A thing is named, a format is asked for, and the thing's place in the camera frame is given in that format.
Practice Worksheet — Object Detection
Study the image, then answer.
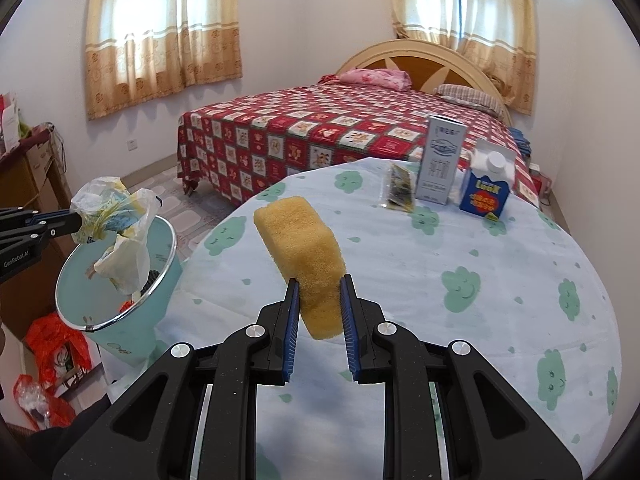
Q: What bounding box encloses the small dark packet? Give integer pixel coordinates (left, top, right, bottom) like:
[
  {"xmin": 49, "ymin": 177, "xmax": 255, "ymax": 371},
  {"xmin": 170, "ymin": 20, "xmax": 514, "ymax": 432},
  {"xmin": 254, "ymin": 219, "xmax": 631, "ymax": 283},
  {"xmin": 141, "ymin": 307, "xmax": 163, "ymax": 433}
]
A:
[{"xmin": 382, "ymin": 161, "xmax": 418, "ymax": 211}]

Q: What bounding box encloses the tall white grey carton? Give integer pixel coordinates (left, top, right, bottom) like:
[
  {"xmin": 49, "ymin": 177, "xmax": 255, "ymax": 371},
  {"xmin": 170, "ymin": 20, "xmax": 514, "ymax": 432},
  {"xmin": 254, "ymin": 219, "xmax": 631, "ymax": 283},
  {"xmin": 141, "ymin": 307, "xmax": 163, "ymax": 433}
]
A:
[{"xmin": 416, "ymin": 115, "xmax": 468, "ymax": 206}]

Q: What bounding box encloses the narrow beige window curtain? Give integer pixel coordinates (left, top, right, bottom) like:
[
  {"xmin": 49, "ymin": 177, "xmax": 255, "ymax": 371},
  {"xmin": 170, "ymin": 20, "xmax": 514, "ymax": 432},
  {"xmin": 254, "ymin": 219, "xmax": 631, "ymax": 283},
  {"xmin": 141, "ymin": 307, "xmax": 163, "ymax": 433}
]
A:
[{"xmin": 386, "ymin": 0, "xmax": 540, "ymax": 117}]

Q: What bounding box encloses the pink pillow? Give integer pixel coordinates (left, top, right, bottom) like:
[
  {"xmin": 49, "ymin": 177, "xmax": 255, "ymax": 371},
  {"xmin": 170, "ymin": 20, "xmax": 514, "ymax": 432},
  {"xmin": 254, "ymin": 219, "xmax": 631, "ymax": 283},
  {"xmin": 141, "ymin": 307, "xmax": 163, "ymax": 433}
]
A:
[{"xmin": 320, "ymin": 67, "xmax": 412, "ymax": 92}]

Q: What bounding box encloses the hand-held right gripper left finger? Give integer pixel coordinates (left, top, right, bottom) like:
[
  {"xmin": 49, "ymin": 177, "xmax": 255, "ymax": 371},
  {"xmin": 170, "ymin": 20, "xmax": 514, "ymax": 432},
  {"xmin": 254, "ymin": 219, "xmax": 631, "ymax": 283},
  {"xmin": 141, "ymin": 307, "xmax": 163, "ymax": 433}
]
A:
[{"xmin": 52, "ymin": 276, "xmax": 302, "ymax": 480}]

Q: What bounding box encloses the striped pillow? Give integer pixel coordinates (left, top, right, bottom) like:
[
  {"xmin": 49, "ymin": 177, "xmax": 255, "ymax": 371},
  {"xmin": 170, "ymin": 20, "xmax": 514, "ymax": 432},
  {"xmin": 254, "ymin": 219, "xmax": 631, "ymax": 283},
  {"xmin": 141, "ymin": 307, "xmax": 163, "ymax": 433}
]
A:
[{"xmin": 434, "ymin": 83, "xmax": 507, "ymax": 116}]

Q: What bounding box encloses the wooden bed cream headboard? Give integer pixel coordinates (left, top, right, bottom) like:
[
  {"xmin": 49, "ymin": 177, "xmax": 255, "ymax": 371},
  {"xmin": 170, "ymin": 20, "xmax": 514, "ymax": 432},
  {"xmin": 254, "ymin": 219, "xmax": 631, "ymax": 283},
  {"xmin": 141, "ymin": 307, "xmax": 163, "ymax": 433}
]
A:
[{"xmin": 176, "ymin": 40, "xmax": 543, "ymax": 211}]

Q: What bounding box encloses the round table with cloth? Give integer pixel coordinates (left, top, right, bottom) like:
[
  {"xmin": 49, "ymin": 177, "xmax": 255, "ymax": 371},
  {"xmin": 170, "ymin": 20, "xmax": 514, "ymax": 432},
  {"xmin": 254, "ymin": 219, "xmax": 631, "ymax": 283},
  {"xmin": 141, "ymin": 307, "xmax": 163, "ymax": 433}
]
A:
[{"xmin": 100, "ymin": 156, "xmax": 623, "ymax": 480}]

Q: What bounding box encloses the blue white gable carton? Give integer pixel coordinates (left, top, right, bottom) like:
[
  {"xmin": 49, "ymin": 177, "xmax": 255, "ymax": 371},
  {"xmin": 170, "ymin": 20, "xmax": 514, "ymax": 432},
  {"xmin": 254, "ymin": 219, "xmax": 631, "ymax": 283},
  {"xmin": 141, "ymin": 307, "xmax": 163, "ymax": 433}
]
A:
[{"xmin": 459, "ymin": 138, "xmax": 516, "ymax": 218}]

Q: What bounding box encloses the red clear plastic bag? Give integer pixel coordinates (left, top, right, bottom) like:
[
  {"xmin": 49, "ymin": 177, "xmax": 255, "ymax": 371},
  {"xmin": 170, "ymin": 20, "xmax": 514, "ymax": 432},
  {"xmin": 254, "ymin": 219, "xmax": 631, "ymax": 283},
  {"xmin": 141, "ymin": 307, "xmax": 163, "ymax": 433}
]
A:
[{"xmin": 12, "ymin": 374, "xmax": 77, "ymax": 431}]

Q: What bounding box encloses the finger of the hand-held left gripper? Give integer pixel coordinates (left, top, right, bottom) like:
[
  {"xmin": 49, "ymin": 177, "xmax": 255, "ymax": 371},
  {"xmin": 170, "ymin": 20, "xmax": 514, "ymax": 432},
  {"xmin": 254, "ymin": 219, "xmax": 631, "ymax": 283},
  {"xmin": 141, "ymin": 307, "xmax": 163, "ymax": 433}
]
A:
[
  {"xmin": 0, "ymin": 207, "xmax": 82, "ymax": 226},
  {"xmin": 0, "ymin": 223, "xmax": 84, "ymax": 249}
]

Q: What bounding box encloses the brown cardboard box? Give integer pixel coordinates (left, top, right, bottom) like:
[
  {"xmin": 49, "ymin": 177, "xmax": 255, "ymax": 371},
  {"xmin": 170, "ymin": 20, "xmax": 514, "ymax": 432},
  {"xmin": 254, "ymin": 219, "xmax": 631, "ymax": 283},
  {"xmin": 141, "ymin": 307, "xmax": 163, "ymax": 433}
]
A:
[{"xmin": 22, "ymin": 130, "xmax": 56, "ymax": 171}]

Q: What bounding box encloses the red box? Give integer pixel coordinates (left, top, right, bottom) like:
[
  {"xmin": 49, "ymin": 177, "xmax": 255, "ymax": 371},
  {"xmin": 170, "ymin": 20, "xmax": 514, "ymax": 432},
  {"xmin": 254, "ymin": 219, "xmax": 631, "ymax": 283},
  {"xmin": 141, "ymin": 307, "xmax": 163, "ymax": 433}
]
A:
[{"xmin": 530, "ymin": 162, "xmax": 553, "ymax": 196}]

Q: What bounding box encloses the clear plastic bag yellow print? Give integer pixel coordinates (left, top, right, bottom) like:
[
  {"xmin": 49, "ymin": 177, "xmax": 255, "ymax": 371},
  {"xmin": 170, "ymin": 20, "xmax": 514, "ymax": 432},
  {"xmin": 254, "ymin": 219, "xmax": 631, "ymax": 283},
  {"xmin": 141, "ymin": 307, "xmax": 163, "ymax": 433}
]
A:
[{"xmin": 70, "ymin": 176, "xmax": 163, "ymax": 295}]

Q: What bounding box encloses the brown wooden cabinet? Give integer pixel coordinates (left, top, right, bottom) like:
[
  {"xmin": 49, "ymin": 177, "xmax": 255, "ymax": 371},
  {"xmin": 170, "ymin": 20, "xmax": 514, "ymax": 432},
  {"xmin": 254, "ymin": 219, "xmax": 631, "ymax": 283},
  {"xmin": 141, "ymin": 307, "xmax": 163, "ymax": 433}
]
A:
[{"xmin": 0, "ymin": 122, "xmax": 73, "ymax": 341}]

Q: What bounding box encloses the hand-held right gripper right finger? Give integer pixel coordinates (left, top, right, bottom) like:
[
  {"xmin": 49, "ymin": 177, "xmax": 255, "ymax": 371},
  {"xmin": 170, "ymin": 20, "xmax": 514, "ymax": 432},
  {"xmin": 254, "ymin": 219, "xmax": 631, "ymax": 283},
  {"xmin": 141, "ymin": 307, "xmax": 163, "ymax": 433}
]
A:
[{"xmin": 340, "ymin": 274, "xmax": 596, "ymax": 480}]

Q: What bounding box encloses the yellow sponge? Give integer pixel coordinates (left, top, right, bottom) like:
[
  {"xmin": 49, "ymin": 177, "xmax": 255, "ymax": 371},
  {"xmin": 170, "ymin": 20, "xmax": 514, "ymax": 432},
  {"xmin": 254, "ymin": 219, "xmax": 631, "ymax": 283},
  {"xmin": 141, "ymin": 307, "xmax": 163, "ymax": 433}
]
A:
[{"xmin": 253, "ymin": 196, "xmax": 348, "ymax": 342}]

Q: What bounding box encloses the wide beige window curtain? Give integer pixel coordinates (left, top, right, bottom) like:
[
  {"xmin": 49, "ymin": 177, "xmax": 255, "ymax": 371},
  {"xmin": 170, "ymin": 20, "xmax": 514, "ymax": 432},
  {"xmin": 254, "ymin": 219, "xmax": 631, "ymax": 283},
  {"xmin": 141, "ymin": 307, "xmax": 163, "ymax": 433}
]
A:
[{"xmin": 82, "ymin": 0, "xmax": 244, "ymax": 121}]

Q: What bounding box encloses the light blue waste bin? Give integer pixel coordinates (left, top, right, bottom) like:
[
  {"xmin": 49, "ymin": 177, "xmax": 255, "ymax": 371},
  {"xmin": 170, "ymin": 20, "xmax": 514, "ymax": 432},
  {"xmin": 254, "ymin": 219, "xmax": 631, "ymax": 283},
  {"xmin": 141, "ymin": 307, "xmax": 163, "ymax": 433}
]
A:
[{"xmin": 54, "ymin": 212, "xmax": 185, "ymax": 371}]

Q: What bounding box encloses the red checked bedspread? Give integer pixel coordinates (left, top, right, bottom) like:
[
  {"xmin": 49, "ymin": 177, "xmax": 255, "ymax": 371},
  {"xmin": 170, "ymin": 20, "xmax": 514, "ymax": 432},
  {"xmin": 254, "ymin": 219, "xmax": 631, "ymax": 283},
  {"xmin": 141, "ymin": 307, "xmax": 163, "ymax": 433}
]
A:
[{"xmin": 176, "ymin": 82, "xmax": 543, "ymax": 208}]

